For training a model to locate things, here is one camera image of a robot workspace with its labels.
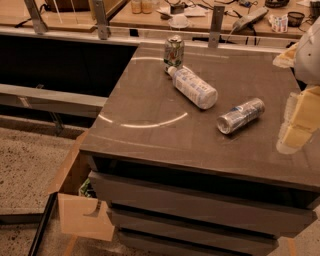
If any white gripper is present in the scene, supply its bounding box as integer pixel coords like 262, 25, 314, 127
273, 17, 320, 154

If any silver blue redbull can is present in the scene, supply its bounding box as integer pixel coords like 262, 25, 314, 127
217, 98, 265, 135

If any green white soda can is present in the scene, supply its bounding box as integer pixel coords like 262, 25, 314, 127
163, 35, 184, 71

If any colourful small packet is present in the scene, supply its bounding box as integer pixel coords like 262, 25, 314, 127
268, 15, 288, 33

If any black mesh cup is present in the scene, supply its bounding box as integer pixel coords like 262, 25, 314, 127
288, 11, 305, 27

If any grey handheld device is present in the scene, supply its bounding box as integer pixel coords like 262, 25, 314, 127
232, 7, 268, 32

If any white plastic bottle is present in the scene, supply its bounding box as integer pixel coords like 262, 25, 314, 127
168, 66, 218, 110

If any grey drawer cabinet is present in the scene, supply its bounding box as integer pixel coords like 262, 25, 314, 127
80, 44, 320, 256

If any wooden workbench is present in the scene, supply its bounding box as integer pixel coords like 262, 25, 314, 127
0, 0, 311, 39

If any glass jar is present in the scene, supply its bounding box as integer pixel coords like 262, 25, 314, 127
131, 0, 142, 14

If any brown cardboard box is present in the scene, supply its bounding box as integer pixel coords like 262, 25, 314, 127
47, 132, 114, 241

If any metal bracket right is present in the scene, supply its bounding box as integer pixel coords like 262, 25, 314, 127
208, 5, 225, 48

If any metal bracket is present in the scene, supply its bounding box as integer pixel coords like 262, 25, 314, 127
24, 0, 48, 35
208, 5, 225, 48
92, 0, 109, 40

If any metal bracket middle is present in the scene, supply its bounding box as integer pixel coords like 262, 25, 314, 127
92, 0, 109, 40

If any metal bracket left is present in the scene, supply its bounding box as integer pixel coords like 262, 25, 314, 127
24, 0, 48, 35

